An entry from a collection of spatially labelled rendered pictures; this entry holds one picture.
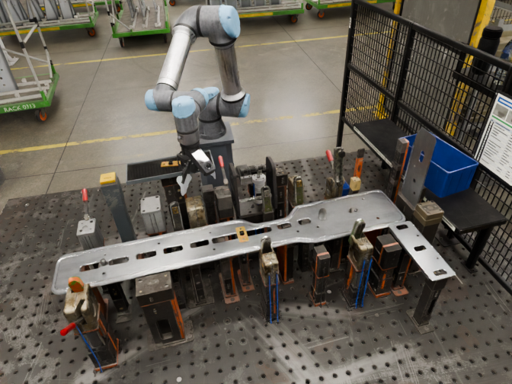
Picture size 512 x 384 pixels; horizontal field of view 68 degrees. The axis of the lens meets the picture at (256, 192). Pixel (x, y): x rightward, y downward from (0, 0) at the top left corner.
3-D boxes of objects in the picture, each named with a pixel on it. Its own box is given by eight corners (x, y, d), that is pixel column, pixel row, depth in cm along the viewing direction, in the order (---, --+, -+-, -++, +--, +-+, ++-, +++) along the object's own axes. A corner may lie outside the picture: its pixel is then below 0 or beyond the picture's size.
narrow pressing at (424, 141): (415, 209, 157) (436, 139, 137) (400, 193, 166) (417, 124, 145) (416, 209, 158) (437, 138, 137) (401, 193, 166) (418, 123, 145)
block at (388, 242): (373, 300, 159) (385, 254, 141) (361, 280, 167) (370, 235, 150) (394, 295, 160) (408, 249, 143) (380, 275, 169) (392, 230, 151)
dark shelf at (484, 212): (456, 235, 145) (459, 230, 143) (352, 128, 214) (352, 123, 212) (505, 224, 149) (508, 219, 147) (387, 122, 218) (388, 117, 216)
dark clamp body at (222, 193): (222, 265, 177) (212, 203, 154) (217, 245, 188) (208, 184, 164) (244, 260, 179) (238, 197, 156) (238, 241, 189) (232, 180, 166)
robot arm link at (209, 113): (202, 109, 196) (199, 84, 187) (227, 110, 193) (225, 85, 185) (194, 120, 186) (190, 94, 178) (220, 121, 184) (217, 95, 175)
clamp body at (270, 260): (263, 327, 151) (260, 270, 130) (255, 302, 160) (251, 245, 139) (285, 321, 152) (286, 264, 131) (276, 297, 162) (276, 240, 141)
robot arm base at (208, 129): (196, 127, 201) (193, 110, 195) (224, 123, 203) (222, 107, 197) (198, 141, 189) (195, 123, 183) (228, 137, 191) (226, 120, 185)
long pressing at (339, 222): (48, 303, 129) (46, 300, 128) (58, 256, 147) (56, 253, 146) (409, 222, 153) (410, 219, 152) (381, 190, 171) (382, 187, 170)
